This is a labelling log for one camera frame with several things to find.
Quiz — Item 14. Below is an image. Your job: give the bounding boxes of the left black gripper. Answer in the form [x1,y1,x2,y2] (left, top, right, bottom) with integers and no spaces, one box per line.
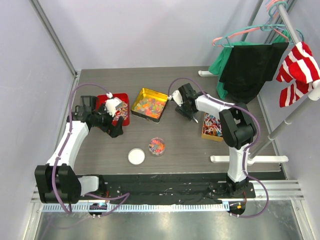
[92,103,123,138]

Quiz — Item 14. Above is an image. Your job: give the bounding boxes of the red candy tin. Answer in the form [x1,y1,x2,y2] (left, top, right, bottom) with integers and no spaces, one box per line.
[96,93,130,127]

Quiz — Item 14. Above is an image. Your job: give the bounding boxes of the white round lid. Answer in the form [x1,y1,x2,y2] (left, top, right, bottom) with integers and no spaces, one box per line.
[127,148,145,165]

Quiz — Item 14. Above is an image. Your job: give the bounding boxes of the gold gummy tin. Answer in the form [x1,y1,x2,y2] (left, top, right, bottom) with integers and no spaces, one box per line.
[130,87,168,124]

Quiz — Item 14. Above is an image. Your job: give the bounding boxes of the clear round jar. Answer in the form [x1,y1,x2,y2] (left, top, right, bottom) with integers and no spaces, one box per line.
[148,137,166,157]

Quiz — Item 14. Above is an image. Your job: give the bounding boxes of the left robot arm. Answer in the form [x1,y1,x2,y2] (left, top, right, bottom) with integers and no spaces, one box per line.
[34,94,124,204]

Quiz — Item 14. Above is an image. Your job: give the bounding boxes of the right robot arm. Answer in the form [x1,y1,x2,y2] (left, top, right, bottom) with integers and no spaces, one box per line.
[170,83,257,198]

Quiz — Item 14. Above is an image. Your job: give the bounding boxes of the small gold lollipop tin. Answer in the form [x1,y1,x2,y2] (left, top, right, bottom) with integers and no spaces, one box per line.
[201,112,224,142]

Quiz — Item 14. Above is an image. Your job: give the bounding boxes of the green hanging garment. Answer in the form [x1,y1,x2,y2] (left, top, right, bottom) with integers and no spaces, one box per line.
[208,34,291,100]

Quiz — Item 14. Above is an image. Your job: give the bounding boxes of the black hanging cloth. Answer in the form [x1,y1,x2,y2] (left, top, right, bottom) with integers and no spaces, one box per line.
[219,41,290,105]

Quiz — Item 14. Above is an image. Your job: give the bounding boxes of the teal clothes hanger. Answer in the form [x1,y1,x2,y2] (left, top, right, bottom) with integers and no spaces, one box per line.
[211,23,294,48]

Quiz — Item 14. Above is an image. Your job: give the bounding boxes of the red white striped sock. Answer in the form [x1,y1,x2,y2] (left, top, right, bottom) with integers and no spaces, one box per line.
[276,41,320,108]

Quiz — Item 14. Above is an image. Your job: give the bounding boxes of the white clothes rack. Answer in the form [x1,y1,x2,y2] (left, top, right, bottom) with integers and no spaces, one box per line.
[198,0,320,166]

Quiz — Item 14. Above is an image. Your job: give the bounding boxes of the pink clothes hanger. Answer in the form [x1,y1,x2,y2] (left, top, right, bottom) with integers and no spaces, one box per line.
[212,0,290,48]

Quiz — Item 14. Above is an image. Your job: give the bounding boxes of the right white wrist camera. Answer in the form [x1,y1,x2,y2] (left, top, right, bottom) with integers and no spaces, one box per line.
[168,90,184,107]

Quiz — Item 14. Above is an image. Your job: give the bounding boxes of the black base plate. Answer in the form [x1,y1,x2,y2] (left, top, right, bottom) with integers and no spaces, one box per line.
[92,172,256,205]

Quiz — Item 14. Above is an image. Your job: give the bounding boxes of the aluminium frame rail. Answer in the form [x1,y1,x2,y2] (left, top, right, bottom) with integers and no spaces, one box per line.
[32,182,306,213]

